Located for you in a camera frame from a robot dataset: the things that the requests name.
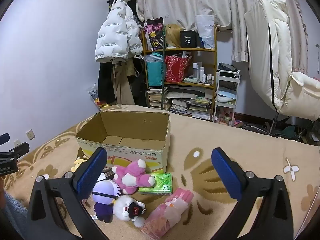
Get pale floral curtain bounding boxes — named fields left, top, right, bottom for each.
left=136, top=0, right=308, bottom=63

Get white plush dog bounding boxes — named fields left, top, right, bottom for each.
left=112, top=195, right=147, bottom=227

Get messy pile of books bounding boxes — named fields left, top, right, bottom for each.
left=166, top=86, right=213, bottom=120

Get pink plush bear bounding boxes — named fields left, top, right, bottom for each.
left=111, top=159, right=155, bottom=195

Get blonde wig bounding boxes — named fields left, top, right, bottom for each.
left=165, top=24, right=186, bottom=48

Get black tissue pack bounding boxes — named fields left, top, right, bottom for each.
left=102, top=166, right=117, bottom=179

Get black patterned bag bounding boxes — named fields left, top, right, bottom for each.
left=144, top=17, right=165, bottom=51

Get black hanging garment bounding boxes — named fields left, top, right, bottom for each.
left=130, top=57, right=148, bottom=107

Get pink striped tissue pack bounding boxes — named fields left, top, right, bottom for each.
left=165, top=187, right=194, bottom=220

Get red patterned bag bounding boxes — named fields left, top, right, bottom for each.
left=164, top=55, right=192, bottom=83

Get cream garment cover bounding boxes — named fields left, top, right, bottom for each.
left=244, top=0, right=320, bottom=120

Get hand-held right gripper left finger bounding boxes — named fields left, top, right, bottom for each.
left=26, top=147, right=110, bottom=240

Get teal bag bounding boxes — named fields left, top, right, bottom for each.
left=146, top=54, right=165, bottom=87

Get wooden shelf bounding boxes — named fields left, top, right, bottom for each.
left=141, top=26, right=217, bottom=122

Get green tissue pack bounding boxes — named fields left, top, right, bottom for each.
left=139, top=172, right=173, bottom=195

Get plastic bag with yellow toys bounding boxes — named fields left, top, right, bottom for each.
left=88, top=85, right=110, bottom=110

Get cardboard box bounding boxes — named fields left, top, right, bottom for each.
left=75, top=110, right=171, bottom=174

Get pink toys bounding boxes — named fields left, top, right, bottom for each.
left=217, top=107, right=235, bottom=124

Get purple plush doll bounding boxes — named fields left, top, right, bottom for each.
left=92, top=174, right=122, bottom=223

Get chair base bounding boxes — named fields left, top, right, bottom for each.
left=244, top=115, right=313, bottom=140

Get black box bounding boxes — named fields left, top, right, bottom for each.
left=180, top=30, right=200, bottom=48

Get yellow plush toy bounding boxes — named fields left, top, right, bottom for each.
left=71, top=156, right=88, bottom=172

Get neat stack of books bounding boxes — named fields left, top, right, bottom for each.
left=147, top=87, right=168, bottom=109

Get white plastic bag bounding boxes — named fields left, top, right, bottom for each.
left=195, top=14, right=215, bottom=49

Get clear plastic bag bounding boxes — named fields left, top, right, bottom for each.
left=140, top=54, right=163, bottom=63

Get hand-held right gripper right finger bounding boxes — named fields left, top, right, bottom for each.
left=211, top=147, right=294, bottom=240

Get dark hanging coat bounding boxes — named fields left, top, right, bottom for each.
left=98, top=60, right=118, bottom=105

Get row of cosmetic bottles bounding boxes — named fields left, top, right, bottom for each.
left=192, top=61, right=215, bottom=84

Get blue white cloth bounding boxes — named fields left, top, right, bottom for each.
left=216, top=90, right=237, bottom=103

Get white trolley cart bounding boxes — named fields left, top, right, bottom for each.
left=214, top=70, right=241, bottom=123

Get white puffer jacket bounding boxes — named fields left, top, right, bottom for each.
left=95, top=0, right=143, bottom=63

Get person's left forearm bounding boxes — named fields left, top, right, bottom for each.
left=0, top=191, right=28, bottom=240

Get beige trench coat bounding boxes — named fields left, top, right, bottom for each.
left=111, top=57, right=137, bottom=105

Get pink patterned tissue pack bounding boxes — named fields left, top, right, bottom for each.
left=141, top=204, right=175, bottom=238

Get black pouch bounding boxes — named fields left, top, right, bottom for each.
left=218, top=62, right=237, bottom=72

